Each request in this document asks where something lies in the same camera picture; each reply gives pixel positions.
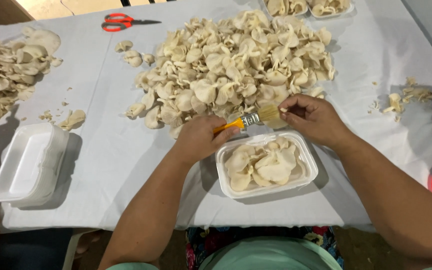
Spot small batch of oyster mushrooms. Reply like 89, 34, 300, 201
224, 136, 304, 192

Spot person's right hand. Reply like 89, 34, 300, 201
278, 94, 349, 149

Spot yellow handled paint brush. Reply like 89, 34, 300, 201
213, 104, 282, 135

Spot large heap of oyster mushrooms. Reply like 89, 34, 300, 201
125, 9, 337, 140

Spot floral patterned skirt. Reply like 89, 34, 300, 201
185, 226, 345, 270

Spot single oyster mushroom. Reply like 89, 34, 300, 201
262, 108, 290, 130

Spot white foam tray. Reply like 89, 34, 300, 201
215, 130, 319, 199

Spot filled foam tray of mushrooms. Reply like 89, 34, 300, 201
307, 0, 355, 19
263, 0, 310, 17

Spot flat pile of sorted mushrooms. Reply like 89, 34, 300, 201
0, 27, 64, 122

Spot stack of white foam trays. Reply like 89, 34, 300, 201
0, 123, 70, 208

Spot white tablecloth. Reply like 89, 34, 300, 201
0, 0, 432, 232

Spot person's left hand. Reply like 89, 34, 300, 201
173, 115, 241, 166

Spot mint green shirt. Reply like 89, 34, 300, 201
105, 236, 344, 270

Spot small mushroom crumbs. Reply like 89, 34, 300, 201
20, 87, 70, 123

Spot scatter of mushroom stem scraps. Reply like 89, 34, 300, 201
367, 76, 432, 123

